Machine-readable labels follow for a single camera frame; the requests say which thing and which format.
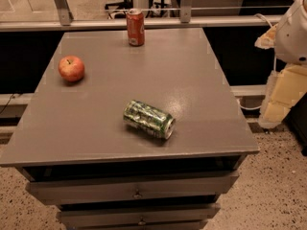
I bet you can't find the middle grey drawer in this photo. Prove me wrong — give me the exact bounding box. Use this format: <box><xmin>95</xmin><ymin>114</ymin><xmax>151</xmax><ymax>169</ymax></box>
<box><xmin>59</xmin><ymin>203</ymin><xmax>220</xmax><ymax>228</ymax></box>

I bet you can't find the red coke can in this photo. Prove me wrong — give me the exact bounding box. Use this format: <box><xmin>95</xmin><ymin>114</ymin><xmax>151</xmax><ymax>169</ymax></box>
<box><xmin>126</xmin><ymin>9</ymin><xmax>145</xmax><ymax>46</ymax></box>

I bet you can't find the grey drawer cabinet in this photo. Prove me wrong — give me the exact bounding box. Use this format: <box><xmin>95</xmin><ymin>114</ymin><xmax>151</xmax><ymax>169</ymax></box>
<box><xmin>1</xmin><ymin>29</ymin><xmax>258</xmax><ymax>230</ymax></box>

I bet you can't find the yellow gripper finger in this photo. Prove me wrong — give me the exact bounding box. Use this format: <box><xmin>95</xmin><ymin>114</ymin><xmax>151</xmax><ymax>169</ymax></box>
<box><xmin>254</xmin><ymin>24</ymin><xmax>277</xmax><ymax>50</ymax></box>
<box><xmin>258</xmin><ymin>64</ymin><xmax>307</xmax><ymax>129</ymax></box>

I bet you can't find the grey metal rail frame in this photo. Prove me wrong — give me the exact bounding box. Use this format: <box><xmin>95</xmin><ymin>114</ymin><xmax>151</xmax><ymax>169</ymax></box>
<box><xmin>0</xmin><ymin>0</ymin><xmax>289</xmax><ymax>33</ymax></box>

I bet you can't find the white cable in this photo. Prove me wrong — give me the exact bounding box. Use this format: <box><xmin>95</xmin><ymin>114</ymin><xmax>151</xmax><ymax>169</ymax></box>
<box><xmin>253</xmin><ymin>12</ymin><xmax>274</xmax><ymax>29</ymax></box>

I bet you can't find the red apple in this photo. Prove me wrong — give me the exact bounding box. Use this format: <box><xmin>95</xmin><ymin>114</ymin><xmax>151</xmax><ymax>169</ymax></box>
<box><xmin>58</xmin><ymin>56</ymin><xmax>85</xmax><ymax>82</ymax></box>

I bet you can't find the green soda can lying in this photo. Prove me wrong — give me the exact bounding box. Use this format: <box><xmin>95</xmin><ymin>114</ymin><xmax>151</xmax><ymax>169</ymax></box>
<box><xmin>123</xmin><ymin>100</ymin><xmax>176</xmax><ymax>140</ymax></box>

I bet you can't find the grey drawer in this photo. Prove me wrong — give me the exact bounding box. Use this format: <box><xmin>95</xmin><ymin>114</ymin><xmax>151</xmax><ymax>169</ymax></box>
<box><xmin>59</xmin><ymin>203</ymin><xmax>220</xmax><ymax>228</ymax></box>
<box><xmin>26</xmin><ymin>171</ymin><xmax>239</xmax><ymax>205</ymax></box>

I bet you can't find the top grey drawer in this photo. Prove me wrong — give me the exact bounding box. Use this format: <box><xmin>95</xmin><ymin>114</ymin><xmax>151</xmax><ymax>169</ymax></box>
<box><xmin>26</xmin><ymin>171</ymin><xmax>239</xmax><ymax>205</ymax></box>

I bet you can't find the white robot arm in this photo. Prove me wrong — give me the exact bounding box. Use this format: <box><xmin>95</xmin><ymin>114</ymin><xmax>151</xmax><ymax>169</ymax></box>
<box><xmin>254</xmin><ymin>0</ymin><xmax>307</xmax><ymax>128</ymax></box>

